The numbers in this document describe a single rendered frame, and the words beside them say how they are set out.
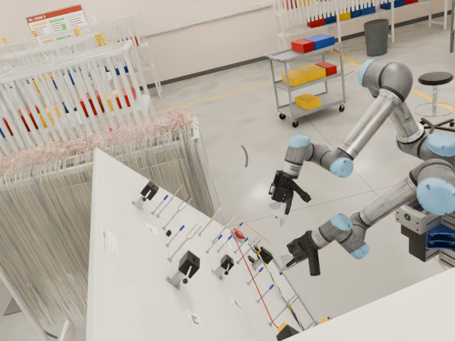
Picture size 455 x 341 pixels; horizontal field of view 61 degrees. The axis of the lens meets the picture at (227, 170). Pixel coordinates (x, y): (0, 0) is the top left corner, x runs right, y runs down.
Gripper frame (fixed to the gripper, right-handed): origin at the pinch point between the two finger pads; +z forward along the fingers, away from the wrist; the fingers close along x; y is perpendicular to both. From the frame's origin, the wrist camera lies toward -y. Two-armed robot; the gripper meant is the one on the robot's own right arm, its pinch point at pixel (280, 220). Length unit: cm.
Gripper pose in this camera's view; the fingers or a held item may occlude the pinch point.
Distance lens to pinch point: 160.3
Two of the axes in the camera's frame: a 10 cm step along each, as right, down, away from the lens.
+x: 1.1, 2.6, -9.6
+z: -2.5, 9.4, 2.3
